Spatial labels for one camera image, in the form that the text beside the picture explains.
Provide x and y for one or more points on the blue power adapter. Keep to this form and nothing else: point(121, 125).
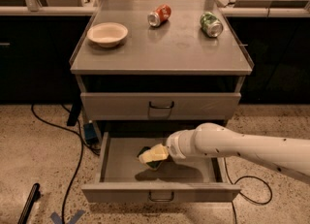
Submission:
point(89, 133)

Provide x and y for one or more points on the red soda can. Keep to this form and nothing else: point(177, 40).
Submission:
point(158, 16)

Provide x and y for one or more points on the grey open middle drawer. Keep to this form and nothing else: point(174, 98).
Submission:
point(122, 178)

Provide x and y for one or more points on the grey drawer cabinet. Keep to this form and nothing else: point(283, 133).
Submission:
point(176, 57)

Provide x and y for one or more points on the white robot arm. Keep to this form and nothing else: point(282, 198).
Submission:
point(287, 156)

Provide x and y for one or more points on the green soda can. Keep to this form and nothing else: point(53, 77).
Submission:
point(211, 25)

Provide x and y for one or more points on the black counter cabinet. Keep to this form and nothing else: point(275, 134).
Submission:
point(37, 51)

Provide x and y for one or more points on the green and yellow sponge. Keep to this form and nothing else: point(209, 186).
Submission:
point(152, 157)

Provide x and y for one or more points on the black bar on floor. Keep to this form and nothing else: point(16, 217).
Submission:
point(33, 197)

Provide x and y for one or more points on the grey upper drawer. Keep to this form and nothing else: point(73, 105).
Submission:
point(160, 106)

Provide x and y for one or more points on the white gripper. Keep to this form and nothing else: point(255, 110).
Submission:
point(176, 147)

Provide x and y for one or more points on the white bowl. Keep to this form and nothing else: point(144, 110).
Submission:
point(108, 34)

